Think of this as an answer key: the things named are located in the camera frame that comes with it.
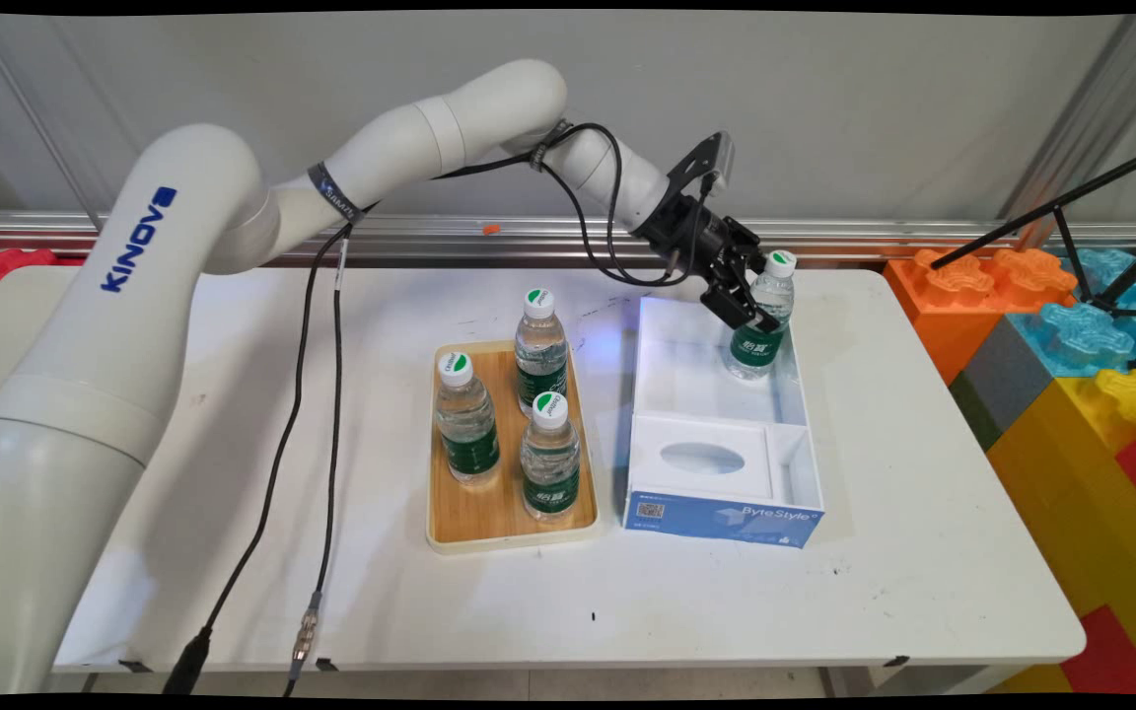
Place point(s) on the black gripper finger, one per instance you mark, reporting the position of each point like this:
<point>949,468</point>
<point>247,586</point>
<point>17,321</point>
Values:
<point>747,248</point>
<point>729,301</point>

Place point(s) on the white blue tissue box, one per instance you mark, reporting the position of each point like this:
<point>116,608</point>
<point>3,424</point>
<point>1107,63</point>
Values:
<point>716,518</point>

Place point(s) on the grey foam block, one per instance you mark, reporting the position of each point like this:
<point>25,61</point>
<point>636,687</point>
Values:
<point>1007,380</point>

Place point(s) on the orange foam block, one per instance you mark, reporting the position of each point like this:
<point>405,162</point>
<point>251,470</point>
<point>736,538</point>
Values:
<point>953,296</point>

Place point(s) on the aluminium frame post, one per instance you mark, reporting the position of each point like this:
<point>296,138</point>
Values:
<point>1091,118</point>

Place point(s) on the wooden tray white rim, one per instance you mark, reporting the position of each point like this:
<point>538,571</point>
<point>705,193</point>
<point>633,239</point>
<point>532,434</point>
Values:
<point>504,493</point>

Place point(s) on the light blue foam block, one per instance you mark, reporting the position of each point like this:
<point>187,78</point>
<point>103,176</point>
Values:
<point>1081,340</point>
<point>1110,271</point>

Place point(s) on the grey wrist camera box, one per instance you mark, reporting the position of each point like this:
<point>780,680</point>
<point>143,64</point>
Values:
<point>711,158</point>

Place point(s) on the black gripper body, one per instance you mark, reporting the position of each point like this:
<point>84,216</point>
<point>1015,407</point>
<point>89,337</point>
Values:
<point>686,237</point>

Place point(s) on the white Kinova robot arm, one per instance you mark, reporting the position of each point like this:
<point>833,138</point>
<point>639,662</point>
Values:
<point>124,316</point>

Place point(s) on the water bottle green label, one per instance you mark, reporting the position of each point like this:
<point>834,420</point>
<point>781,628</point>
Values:
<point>540,350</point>
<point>550,459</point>
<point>755,350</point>
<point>467,419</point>

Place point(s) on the black tripod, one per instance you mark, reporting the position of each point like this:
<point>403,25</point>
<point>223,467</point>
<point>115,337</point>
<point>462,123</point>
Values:
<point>1071,251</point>

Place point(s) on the aluminium wall rail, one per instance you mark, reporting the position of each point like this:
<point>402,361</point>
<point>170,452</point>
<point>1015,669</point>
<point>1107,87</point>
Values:
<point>874,240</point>

